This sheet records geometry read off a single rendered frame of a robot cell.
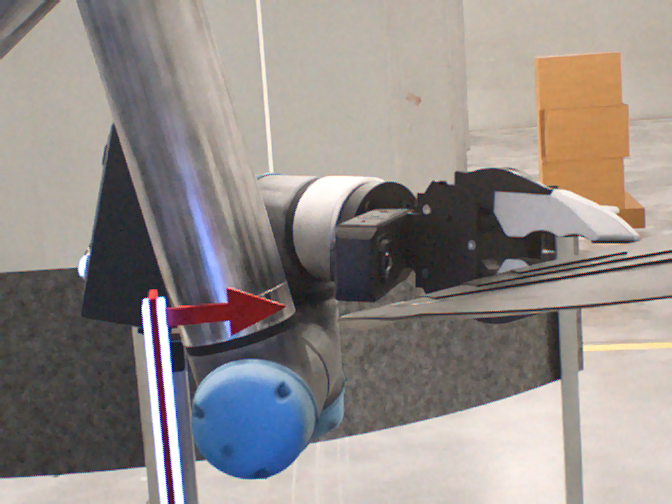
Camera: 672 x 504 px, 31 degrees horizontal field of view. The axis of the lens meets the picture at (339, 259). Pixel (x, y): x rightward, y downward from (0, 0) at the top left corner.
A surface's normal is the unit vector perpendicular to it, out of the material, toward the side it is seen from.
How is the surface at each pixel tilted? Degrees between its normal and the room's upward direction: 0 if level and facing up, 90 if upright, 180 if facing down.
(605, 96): 90
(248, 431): 90
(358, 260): 88
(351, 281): 88
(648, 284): 3
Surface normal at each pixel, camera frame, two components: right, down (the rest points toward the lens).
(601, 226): -0.25, -0.47
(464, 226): -0.72, 0.05
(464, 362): 0.55, 0.10
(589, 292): -0.06, -0.98
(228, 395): -0.11, 0.18
